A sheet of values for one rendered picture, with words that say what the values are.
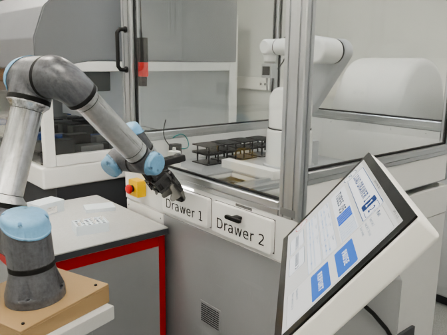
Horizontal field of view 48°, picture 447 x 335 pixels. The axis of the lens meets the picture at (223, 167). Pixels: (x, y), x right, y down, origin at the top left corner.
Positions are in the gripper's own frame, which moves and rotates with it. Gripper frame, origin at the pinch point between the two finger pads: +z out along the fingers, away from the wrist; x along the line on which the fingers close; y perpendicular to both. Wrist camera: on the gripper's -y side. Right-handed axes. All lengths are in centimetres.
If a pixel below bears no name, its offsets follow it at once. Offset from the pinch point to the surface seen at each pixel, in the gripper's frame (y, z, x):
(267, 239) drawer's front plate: 1.9, 4.6, 44.5
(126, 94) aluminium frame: -23, -27, -44
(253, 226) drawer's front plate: 0.5, 2.7, 38.1
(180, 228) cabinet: 6.2, 14.0, -4.5
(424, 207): -61, 51, 55
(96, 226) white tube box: 27.6, -3.8, -20.7
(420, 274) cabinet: -47, 76, 55
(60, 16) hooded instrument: -31, -61, -80
